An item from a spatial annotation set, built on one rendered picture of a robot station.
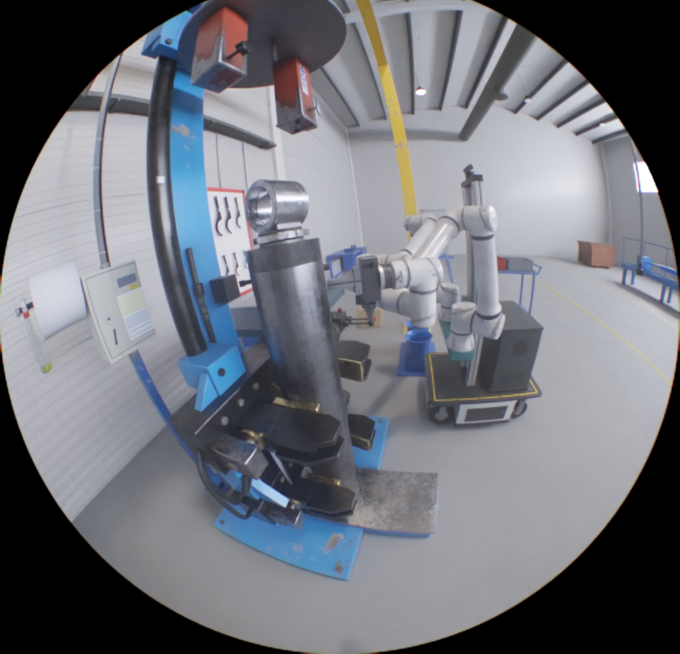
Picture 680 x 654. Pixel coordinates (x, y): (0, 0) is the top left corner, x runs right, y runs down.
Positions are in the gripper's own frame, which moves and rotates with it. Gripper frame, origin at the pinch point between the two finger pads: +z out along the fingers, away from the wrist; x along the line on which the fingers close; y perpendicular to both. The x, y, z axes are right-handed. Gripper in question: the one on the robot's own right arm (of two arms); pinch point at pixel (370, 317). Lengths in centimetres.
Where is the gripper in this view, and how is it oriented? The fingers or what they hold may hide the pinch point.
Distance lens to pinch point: 125.3
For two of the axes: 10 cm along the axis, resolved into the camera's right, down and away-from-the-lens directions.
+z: 1.3, 9.3, 3.4
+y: 2.8, -3.6, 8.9
